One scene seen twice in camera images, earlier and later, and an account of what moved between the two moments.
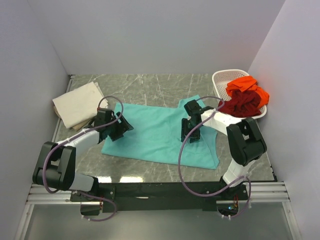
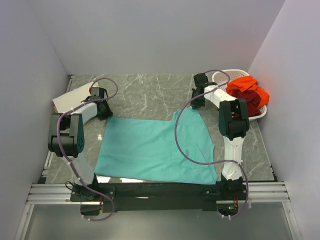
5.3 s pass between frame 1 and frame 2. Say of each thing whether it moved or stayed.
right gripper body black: moved
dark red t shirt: stayed
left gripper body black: moved
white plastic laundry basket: stayed
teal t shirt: moved
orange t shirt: stayed
